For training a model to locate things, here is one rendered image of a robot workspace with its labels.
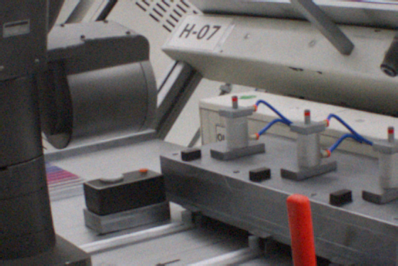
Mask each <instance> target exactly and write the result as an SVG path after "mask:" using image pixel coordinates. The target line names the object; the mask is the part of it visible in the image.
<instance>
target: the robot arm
mask: <svg viewBox="0 0 398 266"><path fill-rule="evenodd" d="M64 2H65V0H0V266H92V261H91V254H89V253H88V252H86V251H84V250H83V249H82V248H79V247H78V246H76V245H74V244H73V243H71V242H69V241H67V240H66V239H64V238H63V237H61V236H59V235H58V234H56V233H55V228H54V225H53V214H52V208H51V206H50V196H49V190H48V180H47V173H46V167H45V155H44V149H43V138H42V132H43V133H44V135H45V138H46V139H47V140H48V141H49V142H50V144H51V146H52V147H54V148H56V149H58V150H62V149H68V148H71V147H77V146H80V145H83V144H89V143H93V142H98V141H102V140H106V139H111V138H115V137H120V136H124V135H128V134H134V133H138V132H144V131H146V130H147V129H148V128H149V127H150V126H151V125H152V123H153V122H154V119H155V116H156V111H157V106H158V90H157V84H156V77H155V74H154V70H153V68H152V65H151V62H150V61H149V55H150V43H149V40H148V39H147V38H146V37H145V36H143V35H141V34H140V33H137V32H135V31H133V30H131V29H129V28H127V27H124V26H123V25H121V24H119V23H117V22H116V23H115V22H113V21H108V20H106V19H105V20H103V21H99V22H84V23H68V24H64V23H61V24H60V25H54V24H55V22H56V21H57V18H58V15H59V13H60V10H61V9H62V6H63V4H64Z"/></svg>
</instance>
